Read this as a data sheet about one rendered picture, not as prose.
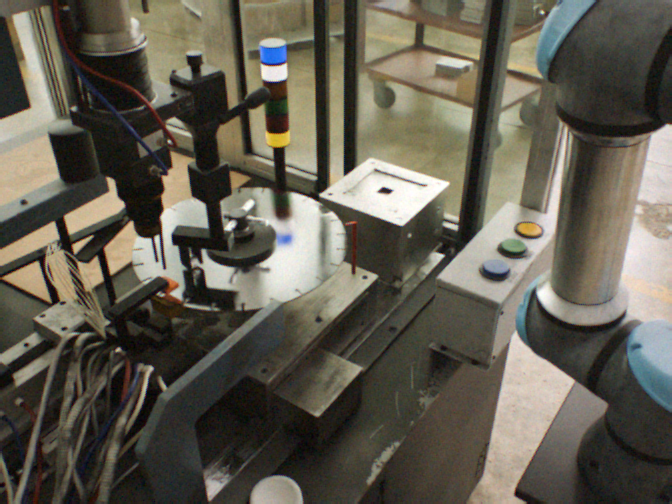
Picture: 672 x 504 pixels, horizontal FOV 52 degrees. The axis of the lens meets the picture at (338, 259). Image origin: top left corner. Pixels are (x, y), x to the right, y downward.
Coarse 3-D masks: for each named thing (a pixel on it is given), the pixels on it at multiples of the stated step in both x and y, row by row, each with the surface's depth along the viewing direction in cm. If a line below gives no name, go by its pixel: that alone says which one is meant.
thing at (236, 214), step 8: (240, 208) 104; (248, 208) 105; (224, 216) 103; (232, 216) 102; (240, 216) 102; (248, 216) 102; (232, 224) 101; (240, 224) 102; (248, 224) 104; (256, 224) 102; (264, 224) 102; (240, 232) 103
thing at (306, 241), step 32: (256, 192) 118; (288, 192) 118; (192, 224) 110; (288, 224) 110; (320, 224) 110; (160, 256) 103; (288, 256) 103; (320, 256) 103; (192, 288) 97; (224, 288) 97; (256, 288) 97; (288, 288) 97
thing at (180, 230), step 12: (216, 204) 92; (216, 216) 93; (180, 228) 97; (192, 228) 97; (204, 228) 97; (216, 228) 94; (180, 240) 96; (192, 240) 96; (204, 240) 96; (216, 240) 95; (228, 240) 95; (180, 252) 99; (192, 252) 100
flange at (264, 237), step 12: (252, 228) 104; (264, 228) 107; (240, 240) 103; (252, 240) 104; (264, 240) 104; (216, 252) 102; (228, 252) 102; (240, 252) 102; (252, 252) 102; (264, 252) 102
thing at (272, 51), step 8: (264, 40) 119; (272, 40) 119; (280, 40) 119; (264, 48) 117; (272, 48) 116; (280, 48) 117; (264, 56) 117; (272, 56) 117; (280, 56) 118; (272, 64) 118
